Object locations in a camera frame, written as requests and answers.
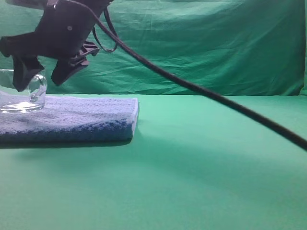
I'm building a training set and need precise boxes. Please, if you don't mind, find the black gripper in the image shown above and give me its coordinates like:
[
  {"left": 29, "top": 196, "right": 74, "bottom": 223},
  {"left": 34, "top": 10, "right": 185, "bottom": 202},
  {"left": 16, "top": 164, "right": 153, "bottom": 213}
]
[{"left": 0, "top": 0, "right": 111, "bottom": 92}]

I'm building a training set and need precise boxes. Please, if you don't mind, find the transparent glass cup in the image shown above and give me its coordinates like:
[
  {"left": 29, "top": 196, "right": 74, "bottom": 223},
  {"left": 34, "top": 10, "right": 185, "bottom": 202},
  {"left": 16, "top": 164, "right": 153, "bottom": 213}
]
[{"left": 0, "top": 69, "right": 47, "bottom": 114}]

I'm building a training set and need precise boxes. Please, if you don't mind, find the folded blue towel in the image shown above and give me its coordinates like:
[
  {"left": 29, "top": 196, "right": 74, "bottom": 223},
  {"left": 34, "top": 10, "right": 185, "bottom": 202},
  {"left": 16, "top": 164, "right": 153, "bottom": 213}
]
[{"left": 0, "top": 96, "right": 139, "bottom": 144}]

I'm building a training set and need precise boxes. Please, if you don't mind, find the green backdrop cloth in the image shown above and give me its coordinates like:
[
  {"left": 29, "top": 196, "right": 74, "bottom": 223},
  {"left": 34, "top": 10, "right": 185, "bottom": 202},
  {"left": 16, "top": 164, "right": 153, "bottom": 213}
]
[{"left": 0, "top": 0, "right": 306, "bottom": 96}]

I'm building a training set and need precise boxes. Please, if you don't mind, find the thin black cable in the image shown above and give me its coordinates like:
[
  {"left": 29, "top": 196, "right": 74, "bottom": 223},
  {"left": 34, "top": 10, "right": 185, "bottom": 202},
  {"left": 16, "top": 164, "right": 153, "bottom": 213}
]
[{"left": 92, "top": 7, "right": 118, "bottom": 53}]

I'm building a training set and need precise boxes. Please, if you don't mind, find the thick black cable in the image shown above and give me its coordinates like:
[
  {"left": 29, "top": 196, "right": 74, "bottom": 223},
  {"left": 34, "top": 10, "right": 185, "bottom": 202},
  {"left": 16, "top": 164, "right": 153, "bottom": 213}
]
[{"left": 74, "top": 0, "right": 307, "bottom": 152}]

